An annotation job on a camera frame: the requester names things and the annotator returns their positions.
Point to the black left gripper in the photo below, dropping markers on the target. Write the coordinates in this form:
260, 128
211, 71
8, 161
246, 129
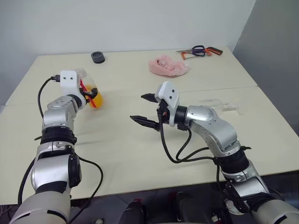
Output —
86, 94

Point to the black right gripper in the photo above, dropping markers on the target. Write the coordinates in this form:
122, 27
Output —
163, 112

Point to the bottle with orange liquid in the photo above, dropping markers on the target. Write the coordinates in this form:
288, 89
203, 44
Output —
99, 100

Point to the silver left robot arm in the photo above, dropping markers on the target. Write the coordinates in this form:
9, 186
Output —
56, 116

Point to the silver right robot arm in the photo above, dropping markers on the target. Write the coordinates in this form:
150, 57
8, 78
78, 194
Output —
210, 121

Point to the grey tape roll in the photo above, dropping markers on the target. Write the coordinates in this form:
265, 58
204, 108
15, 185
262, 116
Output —
98, 58

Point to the pink fluffy cloth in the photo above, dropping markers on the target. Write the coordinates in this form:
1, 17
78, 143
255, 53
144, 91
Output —
168, 67

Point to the orange hacksaw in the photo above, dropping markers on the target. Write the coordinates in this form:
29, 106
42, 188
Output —
216, 51

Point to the dark rounded shape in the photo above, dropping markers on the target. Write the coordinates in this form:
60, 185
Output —
185, 205
133, 213

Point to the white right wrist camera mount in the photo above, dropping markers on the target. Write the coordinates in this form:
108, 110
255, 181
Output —
170, 93

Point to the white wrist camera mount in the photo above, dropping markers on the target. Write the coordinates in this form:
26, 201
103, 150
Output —
170, 93
69, 81

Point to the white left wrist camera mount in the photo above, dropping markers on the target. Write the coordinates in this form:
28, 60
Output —
69, 81

